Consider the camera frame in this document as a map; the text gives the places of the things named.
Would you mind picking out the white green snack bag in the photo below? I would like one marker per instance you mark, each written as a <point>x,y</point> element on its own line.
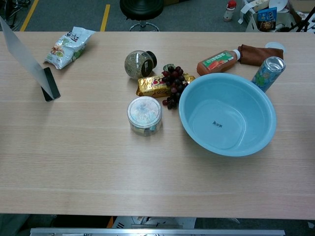
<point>66,49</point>

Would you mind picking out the white crate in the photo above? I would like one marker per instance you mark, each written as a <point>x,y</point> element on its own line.
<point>283,18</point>

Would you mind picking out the blue snack bag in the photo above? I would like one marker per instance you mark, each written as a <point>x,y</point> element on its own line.
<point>267,18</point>

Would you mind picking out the dark purple grape bunch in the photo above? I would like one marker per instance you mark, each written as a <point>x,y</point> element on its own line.
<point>176,86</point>

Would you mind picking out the blue green drink can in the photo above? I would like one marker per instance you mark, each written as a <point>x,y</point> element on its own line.
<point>264,78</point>

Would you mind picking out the aluminium rail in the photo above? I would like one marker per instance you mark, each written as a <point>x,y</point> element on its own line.
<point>157,232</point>

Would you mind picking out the black panel stand base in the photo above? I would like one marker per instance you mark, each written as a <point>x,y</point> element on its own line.
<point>53,83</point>

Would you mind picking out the orange juice bottle white cap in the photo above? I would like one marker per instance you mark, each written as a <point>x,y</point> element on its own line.
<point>214,64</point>

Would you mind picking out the red white bottle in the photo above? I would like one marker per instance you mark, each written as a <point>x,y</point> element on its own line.
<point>229,13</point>

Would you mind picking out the round glass jar black lid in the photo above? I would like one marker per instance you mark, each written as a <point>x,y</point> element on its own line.
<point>134,64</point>

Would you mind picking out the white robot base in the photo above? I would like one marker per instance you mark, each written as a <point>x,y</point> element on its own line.
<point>152,222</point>

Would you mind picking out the brown cloth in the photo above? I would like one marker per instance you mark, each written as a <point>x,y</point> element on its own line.
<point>253,56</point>

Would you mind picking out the gold biscuit packet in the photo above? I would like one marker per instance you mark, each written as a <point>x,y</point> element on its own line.
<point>150,86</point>

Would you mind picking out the black tripod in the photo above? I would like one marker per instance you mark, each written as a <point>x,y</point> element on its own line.
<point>304,23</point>

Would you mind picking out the white round disc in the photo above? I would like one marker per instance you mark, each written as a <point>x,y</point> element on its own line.
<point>274,45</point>

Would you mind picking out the blue plastic bowl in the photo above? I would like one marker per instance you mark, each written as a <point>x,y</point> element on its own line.
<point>233,142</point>

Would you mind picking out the black round stool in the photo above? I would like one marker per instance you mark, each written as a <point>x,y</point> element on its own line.
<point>141,9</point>

